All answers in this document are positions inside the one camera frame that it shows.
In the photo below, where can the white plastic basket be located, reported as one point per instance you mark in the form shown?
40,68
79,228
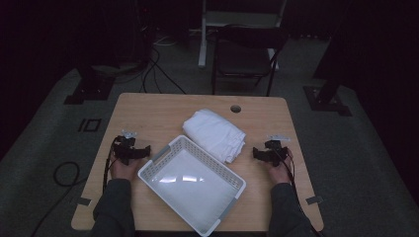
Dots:
192,187

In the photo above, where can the black folding chair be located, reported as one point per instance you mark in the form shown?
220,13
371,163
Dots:
243,59

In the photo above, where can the white cloth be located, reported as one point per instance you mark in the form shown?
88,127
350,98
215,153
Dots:
215,135

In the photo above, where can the person's left hand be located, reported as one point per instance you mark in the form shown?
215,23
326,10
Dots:
122,170

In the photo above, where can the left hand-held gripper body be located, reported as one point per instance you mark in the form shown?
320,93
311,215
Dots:
124,149

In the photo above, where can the black stand base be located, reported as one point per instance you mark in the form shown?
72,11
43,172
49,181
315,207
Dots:
90,89
326,100

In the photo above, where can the grey tape piece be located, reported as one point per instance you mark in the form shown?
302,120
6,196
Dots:
83,201
314,199

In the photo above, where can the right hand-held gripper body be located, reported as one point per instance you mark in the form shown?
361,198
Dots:
273,153

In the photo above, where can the person's right hand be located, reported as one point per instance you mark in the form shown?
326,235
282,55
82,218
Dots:
279,173

